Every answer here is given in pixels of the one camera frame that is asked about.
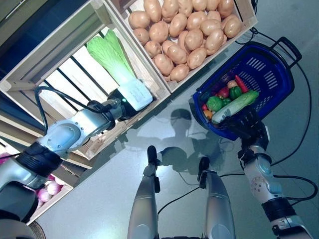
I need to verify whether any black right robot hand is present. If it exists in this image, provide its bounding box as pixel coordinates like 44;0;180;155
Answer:
224;109;270;147

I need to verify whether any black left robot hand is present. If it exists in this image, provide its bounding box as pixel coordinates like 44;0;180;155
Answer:
107;79;153;122

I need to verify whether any long napa cabbage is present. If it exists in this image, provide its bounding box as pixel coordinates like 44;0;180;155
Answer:
211;89;260;124
86;29;137;87

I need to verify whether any blue plastic shopping basket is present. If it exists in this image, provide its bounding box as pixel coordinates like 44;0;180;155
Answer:
192;37;302;141

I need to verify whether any brown woven basket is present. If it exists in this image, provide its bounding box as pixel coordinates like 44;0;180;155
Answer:
24;221;47;239

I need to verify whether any green bell pepper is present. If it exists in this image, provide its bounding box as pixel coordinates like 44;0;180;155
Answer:
228;86;243;101

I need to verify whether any small round green cabbage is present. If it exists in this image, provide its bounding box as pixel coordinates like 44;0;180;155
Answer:
206;96;224;112

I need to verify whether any red bell pepper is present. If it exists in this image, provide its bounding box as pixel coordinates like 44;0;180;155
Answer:
217;86;230;98

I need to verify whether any small orange carrot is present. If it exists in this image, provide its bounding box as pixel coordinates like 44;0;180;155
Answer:
235;74;249;93

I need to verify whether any black left robot foot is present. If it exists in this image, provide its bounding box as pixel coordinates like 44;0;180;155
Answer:
147;145;158;166

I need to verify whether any black robot foot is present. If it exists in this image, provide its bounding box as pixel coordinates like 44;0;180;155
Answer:
147;145;158;166
198;156;210;189

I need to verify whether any black right robot foot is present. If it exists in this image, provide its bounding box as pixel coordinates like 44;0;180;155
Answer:
198;156;210;189

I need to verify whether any silver right robot leg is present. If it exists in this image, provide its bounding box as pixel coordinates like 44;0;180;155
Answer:
199;170;236;239

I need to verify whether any silver robot leg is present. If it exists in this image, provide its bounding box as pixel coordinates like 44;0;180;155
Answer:
127;164;160;239
199;170;236;239

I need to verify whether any wooden slatted cabbage crate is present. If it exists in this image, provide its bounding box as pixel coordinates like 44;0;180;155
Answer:
0;0;171;160

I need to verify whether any silver left robot leg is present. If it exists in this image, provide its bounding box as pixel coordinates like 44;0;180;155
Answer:
127;164;160;239

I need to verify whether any wooden potato crate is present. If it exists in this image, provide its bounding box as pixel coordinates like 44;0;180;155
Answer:
104;0;259;94

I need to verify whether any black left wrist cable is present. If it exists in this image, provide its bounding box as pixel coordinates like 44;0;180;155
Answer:
33;86;110;130

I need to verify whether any long black floor cable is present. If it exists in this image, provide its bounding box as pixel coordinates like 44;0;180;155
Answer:
270;62;314;166

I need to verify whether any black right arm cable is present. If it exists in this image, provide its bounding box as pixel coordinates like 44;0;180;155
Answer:
274;174;318;207

